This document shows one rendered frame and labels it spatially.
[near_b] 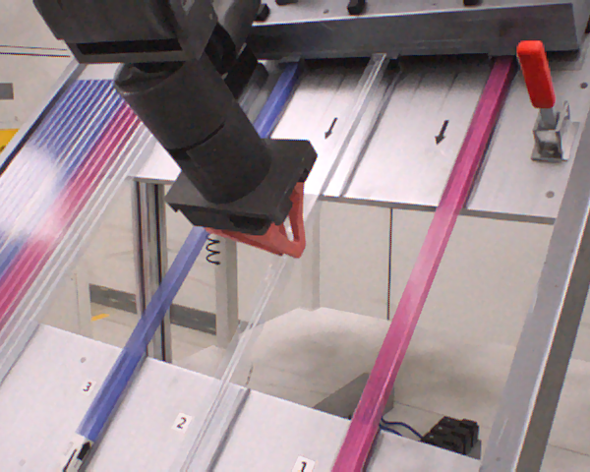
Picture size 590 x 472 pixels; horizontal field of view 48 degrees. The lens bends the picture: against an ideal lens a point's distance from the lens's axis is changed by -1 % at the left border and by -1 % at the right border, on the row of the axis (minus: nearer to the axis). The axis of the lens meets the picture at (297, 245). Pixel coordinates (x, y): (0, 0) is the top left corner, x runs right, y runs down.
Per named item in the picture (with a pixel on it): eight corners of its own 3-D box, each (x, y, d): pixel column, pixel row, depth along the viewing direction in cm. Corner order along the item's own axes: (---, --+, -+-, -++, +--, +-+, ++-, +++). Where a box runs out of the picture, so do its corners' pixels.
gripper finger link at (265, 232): (270, 211, 58) (216, 139, 52) (341, 220, 54) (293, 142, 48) (235, 277, 56) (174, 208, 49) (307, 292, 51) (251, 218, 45)
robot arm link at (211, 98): (88, 88, 39) (163, 73, 36) (132, 11, 43) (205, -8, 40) (152, 164, 44) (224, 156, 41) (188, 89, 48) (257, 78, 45)
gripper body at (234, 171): (214, 150, 53) (163, 82, 48) (324, 157, 47) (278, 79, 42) (174, 216, 50) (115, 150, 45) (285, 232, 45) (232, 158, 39)
